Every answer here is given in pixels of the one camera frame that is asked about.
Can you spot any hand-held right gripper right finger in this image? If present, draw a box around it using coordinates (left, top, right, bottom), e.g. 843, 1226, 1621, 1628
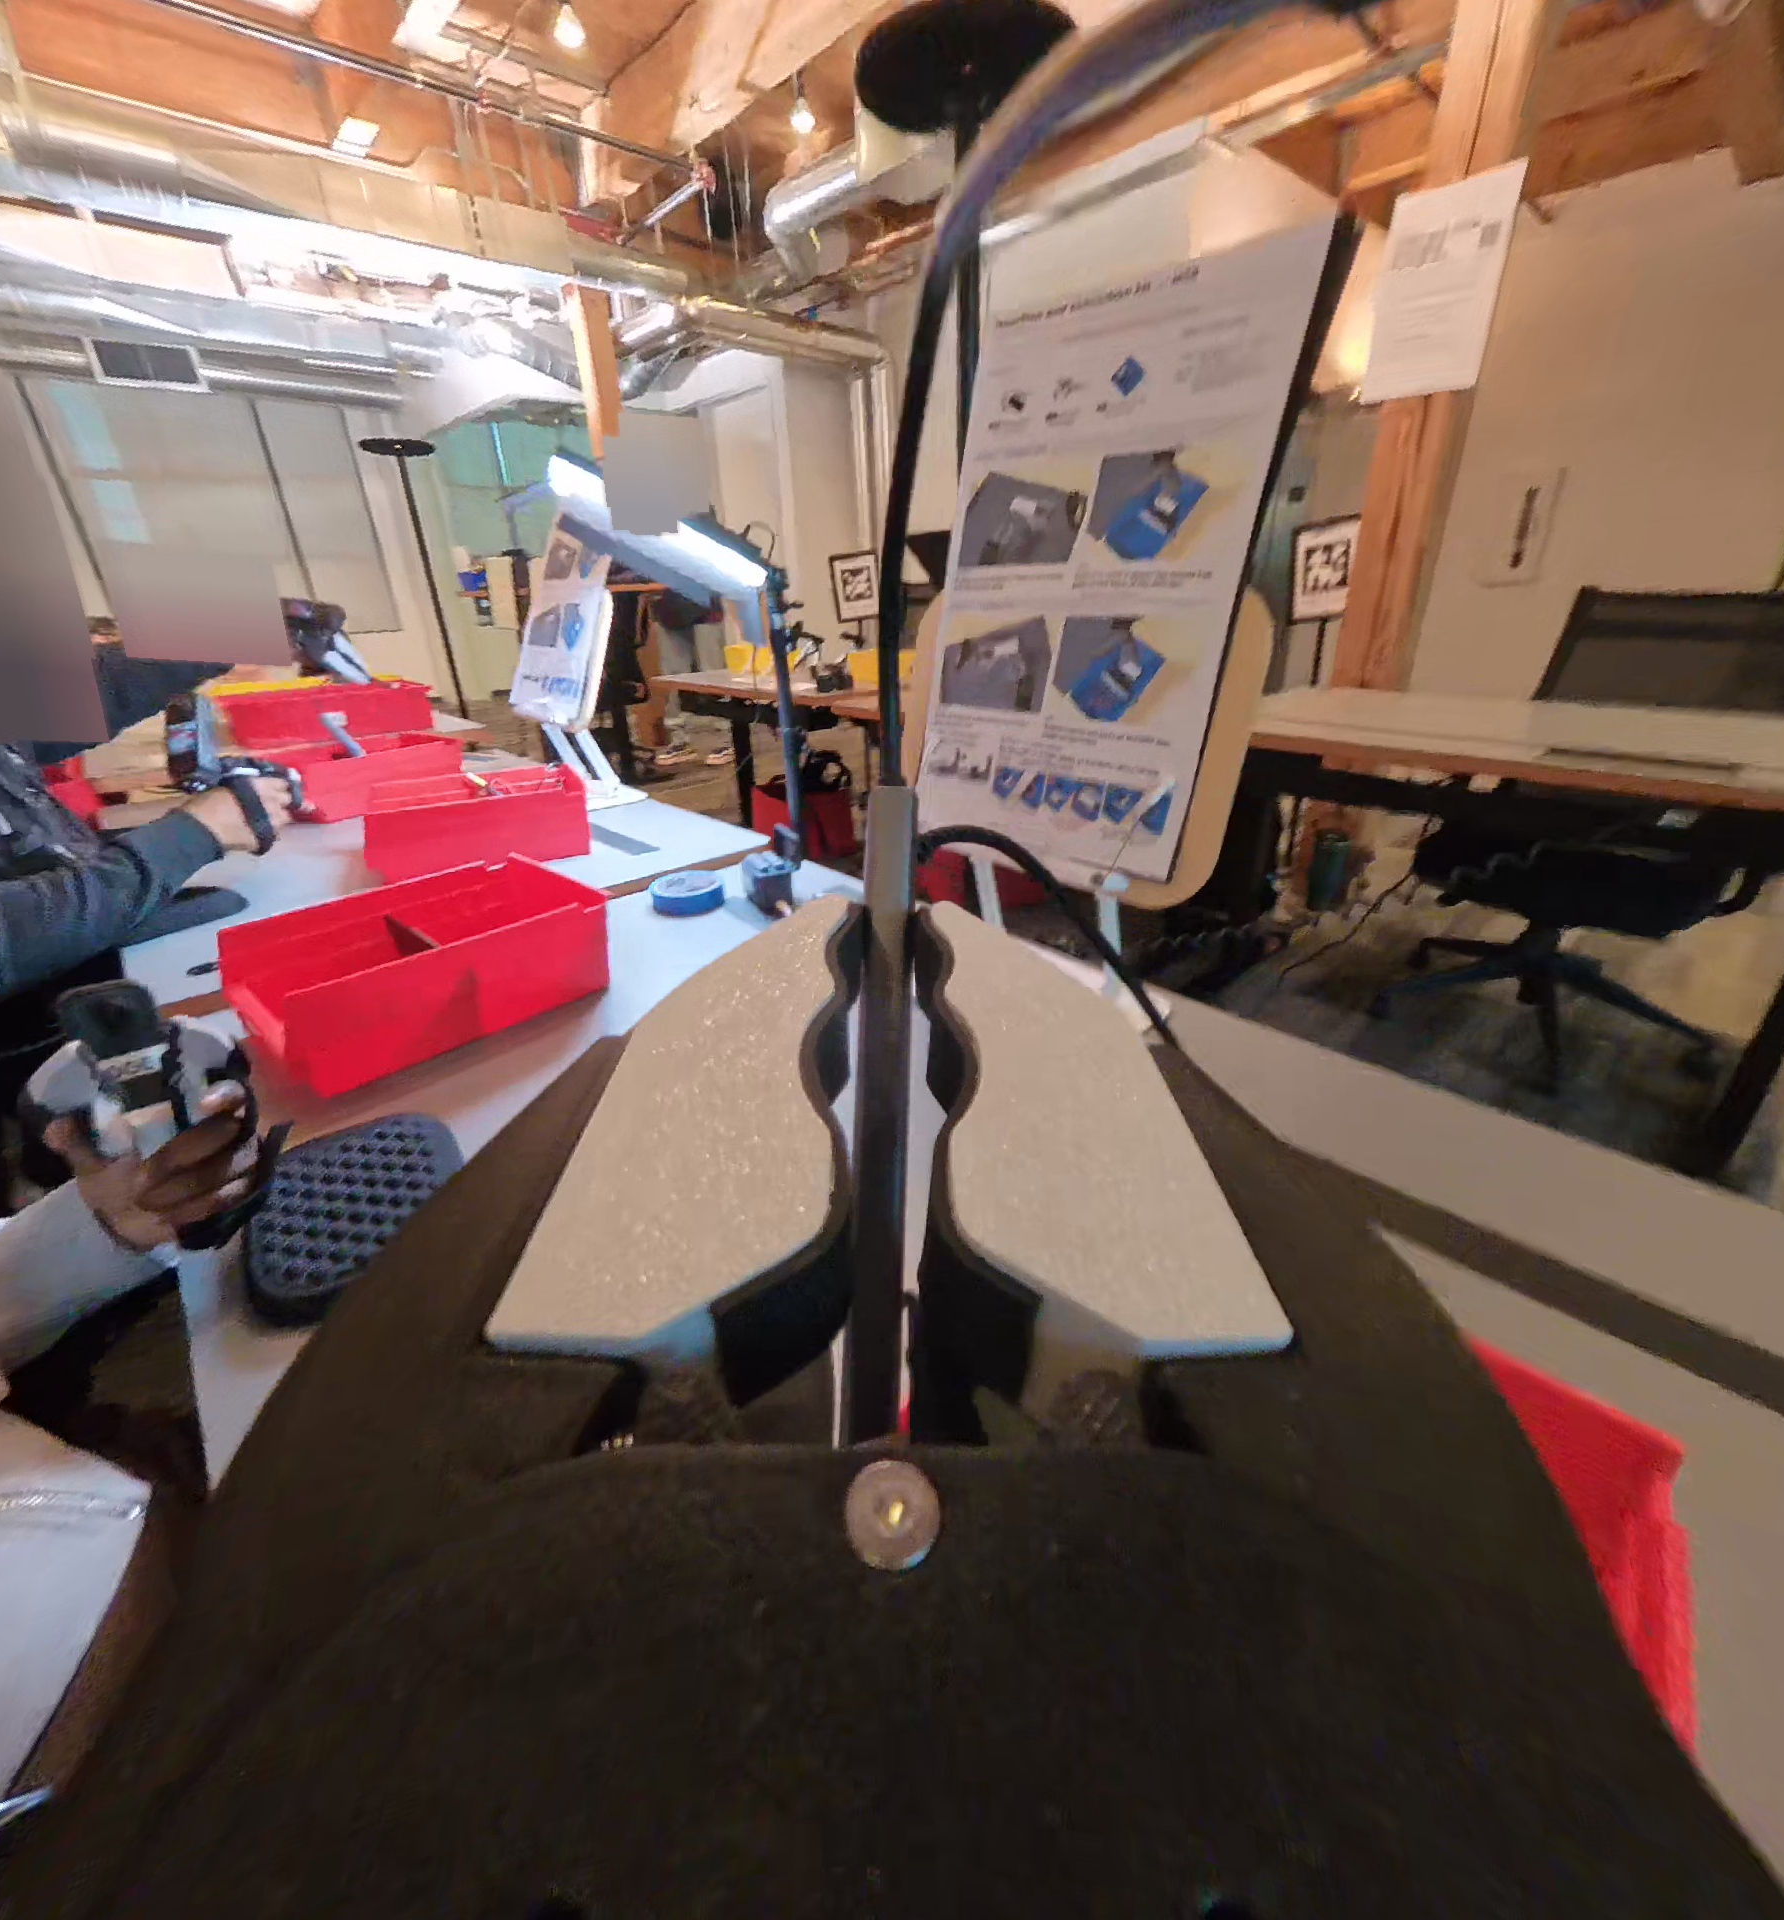
911, 896, 1296, 1405

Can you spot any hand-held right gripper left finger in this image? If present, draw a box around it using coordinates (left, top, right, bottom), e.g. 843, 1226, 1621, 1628
482, 895, 866, 1407

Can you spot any black usb-c cable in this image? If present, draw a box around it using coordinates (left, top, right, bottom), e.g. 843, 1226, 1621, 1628
843, 0, 1380, 1449

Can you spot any red bin with black divider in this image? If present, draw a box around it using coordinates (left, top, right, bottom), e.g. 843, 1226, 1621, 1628
218, 856, 613, 1100

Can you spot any another person's forearm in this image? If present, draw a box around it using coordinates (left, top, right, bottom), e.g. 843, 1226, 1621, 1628
22, 810, 234, 996

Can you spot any person's left forearm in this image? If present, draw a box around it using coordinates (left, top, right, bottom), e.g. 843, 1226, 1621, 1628
0, 1183, 180, 1446

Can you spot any person's left hand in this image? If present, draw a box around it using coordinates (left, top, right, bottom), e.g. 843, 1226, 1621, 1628
42, 1083, 260, 1255

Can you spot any black mesh cushion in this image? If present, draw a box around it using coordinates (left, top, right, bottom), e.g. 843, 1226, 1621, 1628
242, 1113, 466, 1330

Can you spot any red bag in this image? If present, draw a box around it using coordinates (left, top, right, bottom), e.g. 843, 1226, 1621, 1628
753, 756, 861, 861

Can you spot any red plastic bin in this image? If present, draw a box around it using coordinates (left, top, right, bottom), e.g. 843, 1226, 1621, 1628
214, 679, 434, 747
238, 729, 463, 825
364, 762, 594, 886
1470, 1335, 1696, 1758

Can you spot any black light stand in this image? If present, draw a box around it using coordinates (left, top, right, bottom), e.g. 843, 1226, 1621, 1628
742, 568, 814, 911

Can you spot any wooden easel board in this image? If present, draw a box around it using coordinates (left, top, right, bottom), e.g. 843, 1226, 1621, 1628
1173, 586, 1279, 911

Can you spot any person's white clothing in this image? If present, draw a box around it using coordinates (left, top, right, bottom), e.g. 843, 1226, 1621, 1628
0, 1410, 158, 1841

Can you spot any small instruction poster on stand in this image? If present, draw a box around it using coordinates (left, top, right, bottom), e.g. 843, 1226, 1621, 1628
509, 517, 648, 808

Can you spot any white desk with black legs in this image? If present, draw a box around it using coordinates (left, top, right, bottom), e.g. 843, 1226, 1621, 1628
1239, 683, 1784, 1186

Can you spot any black floor lamp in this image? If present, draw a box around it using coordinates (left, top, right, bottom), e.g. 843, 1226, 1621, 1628
855, 0, 1076, 452
359, 435, 475, 722

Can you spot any large fiducial marker sign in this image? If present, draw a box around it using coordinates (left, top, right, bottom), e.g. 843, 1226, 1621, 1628
1289, 515, 1362, 628

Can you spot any large instruction poster board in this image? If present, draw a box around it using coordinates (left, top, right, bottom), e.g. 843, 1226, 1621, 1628
915, 195, 1343, 886

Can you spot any black office chair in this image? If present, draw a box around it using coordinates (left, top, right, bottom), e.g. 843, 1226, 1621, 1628
1378, 586, 1784, 1085

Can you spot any white paper notice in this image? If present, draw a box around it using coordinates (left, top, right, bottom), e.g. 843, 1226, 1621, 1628
1357, 156, 1527, 408

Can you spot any thin black cable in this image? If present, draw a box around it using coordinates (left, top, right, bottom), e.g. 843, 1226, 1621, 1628
915, 825, 1176, 1047

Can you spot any white wall plate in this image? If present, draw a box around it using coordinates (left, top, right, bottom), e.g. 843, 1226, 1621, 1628
1477, 469, 1566, 586

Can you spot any silver air duct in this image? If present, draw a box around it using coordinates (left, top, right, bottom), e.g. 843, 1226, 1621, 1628
578, 141, 894, 377

